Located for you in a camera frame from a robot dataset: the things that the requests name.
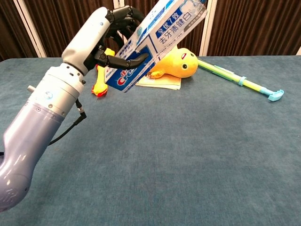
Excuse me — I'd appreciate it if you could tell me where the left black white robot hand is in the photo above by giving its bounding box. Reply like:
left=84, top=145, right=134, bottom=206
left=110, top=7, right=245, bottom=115
left=61, top=6, right=150, bottom=77

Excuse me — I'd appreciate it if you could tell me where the Crest toothpaste cardboard box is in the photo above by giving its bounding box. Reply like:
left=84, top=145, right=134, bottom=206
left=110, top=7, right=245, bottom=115
left=103, top=0, right=208, bottom=93

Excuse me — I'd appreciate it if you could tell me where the yellow rubber chicken toy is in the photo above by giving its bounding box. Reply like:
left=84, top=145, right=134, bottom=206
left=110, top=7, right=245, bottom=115
left=91, top=48, right=116, bottom=98

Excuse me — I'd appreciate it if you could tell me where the kraft spiral notebook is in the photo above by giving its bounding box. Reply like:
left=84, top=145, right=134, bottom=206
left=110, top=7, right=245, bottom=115
left=135, top=73, right=182, bottom=90

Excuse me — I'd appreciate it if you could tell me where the yellow plush duck toy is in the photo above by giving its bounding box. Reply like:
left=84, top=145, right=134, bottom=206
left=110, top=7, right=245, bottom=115
left=150, top=44, right=199, bottom=79

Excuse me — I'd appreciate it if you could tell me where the green yellow water squirter toy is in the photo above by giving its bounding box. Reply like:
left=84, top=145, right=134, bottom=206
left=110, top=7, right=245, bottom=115
left=197, top=58, right=285, bottom=103

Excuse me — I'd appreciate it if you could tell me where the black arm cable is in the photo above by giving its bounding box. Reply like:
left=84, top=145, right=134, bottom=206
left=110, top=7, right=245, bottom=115
left=48, top=98, right=87, bottom=146

